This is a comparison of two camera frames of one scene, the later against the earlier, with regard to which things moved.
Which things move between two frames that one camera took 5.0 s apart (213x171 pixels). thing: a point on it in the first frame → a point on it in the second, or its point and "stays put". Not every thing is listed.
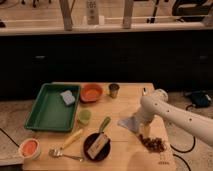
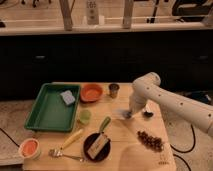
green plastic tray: [54, 109] stays put
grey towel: [132, 123] → [119, 114]
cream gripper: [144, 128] → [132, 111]
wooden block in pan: [97, 145] stays put
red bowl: [91, 92] stays put
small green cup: [84, 116] stays put
